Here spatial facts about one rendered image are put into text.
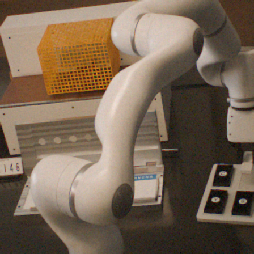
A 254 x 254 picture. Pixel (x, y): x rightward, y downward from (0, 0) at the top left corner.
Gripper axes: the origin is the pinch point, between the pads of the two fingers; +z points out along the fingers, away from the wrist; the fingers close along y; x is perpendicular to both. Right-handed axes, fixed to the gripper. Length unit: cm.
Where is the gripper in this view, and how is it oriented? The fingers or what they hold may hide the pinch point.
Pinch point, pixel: (247, 156)
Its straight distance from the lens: 203.1
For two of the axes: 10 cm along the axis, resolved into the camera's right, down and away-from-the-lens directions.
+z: 1.0, 9.4, 3.1
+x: 3.0, -3.3, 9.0
